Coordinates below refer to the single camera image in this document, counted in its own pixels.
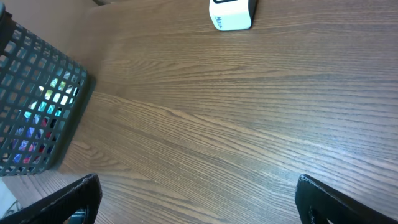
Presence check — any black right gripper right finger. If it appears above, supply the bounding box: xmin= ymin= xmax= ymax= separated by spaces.
xmin=295 ymin=174 xmax=397 ymax=224

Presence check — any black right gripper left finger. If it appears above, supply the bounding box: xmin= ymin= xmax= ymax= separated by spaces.
xmin=1 ymin=174 xmax=103 ymax=224

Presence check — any purple pad package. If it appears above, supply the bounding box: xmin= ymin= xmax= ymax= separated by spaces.
xmin=10 ymin=113 xmax=58 ymax=154

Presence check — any teal wipes pack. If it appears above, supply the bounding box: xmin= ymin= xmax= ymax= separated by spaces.
xmin=23 ymin=101 xmax=62 ymax=119

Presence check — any green yellow snack pack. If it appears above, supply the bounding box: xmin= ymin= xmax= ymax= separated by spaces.
xmin=35 ymin=78 xmax=79 ymax=105

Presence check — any grey plastic basket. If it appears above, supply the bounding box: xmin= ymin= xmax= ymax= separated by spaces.
xmin=1 ymin=4 xmax=95 ymax=177

